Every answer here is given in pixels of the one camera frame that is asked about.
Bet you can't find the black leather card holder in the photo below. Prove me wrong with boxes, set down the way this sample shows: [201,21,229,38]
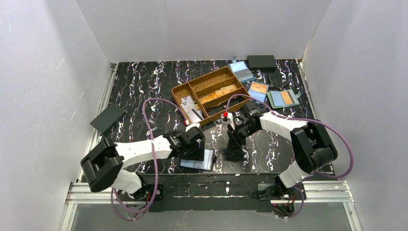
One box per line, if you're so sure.
[180,149,216,171]

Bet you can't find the green card wallet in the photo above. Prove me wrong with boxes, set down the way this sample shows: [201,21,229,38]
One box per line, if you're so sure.
[267,89,301,109]

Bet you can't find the dark grey card case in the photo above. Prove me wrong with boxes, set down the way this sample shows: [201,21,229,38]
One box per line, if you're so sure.
[90,103,126,133]

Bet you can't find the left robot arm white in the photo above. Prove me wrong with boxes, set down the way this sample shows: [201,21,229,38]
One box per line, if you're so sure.
[80,125,205,194]

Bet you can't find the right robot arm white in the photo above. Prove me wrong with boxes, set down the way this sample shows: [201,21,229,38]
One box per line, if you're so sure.
[225,112,338,192]

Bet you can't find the black cards in tray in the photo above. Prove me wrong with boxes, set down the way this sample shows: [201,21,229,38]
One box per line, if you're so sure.
[206,96,245,116]

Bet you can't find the blue card holder orange card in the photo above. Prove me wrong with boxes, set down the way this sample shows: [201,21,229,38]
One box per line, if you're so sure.
[248,81,269,105]

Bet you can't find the white cards in tray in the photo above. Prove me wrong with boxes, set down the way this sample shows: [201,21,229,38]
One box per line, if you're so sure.
[181,95,204,123]

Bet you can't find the tan cards in tray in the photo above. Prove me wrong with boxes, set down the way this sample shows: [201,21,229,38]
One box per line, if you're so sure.
[199,84,238,103]

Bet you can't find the light blue card holder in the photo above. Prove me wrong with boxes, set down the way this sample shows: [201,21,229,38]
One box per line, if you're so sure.
[228,61,255,83]

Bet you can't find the brown woven organizer tray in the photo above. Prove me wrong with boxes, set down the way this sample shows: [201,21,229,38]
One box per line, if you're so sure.
[171,66,249,126]

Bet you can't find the black box at back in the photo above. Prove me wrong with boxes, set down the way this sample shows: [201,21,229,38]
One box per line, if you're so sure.
[247,55,277,70]

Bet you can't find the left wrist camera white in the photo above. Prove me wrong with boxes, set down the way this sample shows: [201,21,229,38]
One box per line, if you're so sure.
[184,120,201,132]

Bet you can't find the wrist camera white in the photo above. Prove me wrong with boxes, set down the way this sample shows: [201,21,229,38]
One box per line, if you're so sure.
[221,112,235,129]
[184,120,201,132]

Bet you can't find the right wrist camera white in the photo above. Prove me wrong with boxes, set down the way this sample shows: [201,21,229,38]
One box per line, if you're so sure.
[221,112,235,129]

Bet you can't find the aluminium frame rail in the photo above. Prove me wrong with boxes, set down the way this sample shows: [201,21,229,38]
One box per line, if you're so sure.
[59,64,118,231]

